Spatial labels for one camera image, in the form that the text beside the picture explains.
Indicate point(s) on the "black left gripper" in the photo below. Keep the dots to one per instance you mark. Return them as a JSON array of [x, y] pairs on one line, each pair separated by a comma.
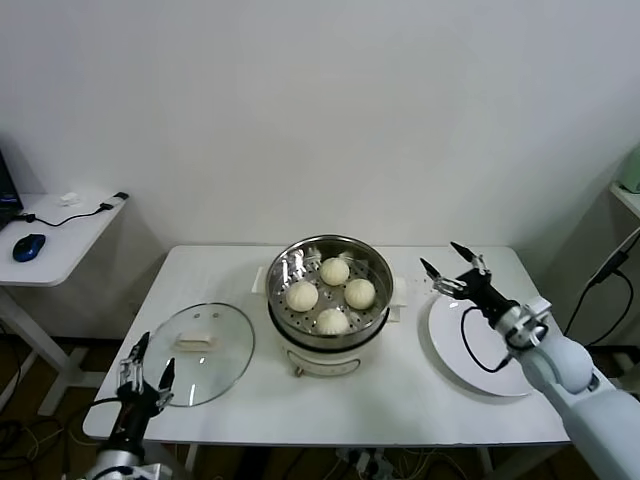
[[132, 415]]

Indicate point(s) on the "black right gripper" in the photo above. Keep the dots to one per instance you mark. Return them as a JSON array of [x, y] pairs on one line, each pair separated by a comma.
[[487, 295]]

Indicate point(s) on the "white steamed baozi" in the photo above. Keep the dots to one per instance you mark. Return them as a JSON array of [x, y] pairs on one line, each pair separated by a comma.
[[302, 296], [334, 271], [332, 321], [360, 293]]

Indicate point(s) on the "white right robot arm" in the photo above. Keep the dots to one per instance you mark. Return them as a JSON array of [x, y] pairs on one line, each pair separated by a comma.
[[570, 360]]

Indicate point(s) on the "stainless steel steamer basket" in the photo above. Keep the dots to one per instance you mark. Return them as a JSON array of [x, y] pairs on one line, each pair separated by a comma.
[[285, 265]]

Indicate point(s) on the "white round plate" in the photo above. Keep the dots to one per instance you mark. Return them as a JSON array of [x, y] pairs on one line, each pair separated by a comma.
[[450, 350]]

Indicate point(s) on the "white side table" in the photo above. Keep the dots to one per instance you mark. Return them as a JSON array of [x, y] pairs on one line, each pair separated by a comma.
[[75, 235]]

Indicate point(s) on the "blue computer mouse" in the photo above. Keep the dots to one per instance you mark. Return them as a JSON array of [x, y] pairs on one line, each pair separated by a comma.
[[29, 246]]

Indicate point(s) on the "white desk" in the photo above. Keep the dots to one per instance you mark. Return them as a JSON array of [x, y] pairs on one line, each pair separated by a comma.
[[627, 200]]

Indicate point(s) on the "small white object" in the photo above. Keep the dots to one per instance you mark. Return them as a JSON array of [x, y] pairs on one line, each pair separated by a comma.
[[71, 199]]

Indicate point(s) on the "pale green appliance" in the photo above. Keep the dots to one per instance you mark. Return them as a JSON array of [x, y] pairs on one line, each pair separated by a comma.
[[632, 172]]

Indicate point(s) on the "white power strip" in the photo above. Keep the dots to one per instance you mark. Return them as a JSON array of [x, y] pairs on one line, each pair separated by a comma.
[[364, 457]]

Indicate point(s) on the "black laptop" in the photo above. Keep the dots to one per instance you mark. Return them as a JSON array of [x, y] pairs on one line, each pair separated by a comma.
[[7, 200]]

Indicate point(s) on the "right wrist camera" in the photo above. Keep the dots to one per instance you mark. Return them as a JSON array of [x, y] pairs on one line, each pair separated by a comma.
[[537, 307]]

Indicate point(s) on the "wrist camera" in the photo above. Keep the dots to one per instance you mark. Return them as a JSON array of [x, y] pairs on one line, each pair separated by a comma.
[[150, 472], [537, 307]]

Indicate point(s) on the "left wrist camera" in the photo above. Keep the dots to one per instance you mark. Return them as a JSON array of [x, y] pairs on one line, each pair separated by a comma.
[[150, 472]]

